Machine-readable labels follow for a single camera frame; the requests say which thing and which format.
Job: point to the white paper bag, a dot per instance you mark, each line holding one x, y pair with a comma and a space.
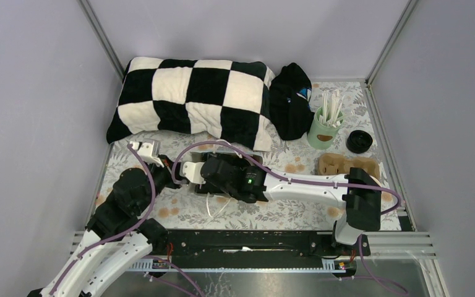
252, 184

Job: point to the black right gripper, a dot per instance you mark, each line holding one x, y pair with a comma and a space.
208, 187

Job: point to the floral table mat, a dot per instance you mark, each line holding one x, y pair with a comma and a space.
180, 208

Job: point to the brown cardboard cup carrier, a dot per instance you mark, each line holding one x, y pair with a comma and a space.
333, 163

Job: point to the stack of black lids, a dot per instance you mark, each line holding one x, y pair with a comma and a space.
359, 141

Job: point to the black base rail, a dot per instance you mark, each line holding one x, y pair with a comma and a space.
240, 249

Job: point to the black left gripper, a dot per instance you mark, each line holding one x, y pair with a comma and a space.
167, 164

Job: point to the black white checkered pillow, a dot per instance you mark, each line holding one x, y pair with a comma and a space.
227, 99

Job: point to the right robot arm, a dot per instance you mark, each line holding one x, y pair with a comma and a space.
356, 193

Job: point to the green straw holder cup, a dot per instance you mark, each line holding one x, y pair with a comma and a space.
321, 136

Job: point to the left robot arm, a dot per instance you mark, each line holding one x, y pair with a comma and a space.
92, 273

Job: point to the black cloth bundle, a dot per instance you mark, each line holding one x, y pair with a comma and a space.
290, 94

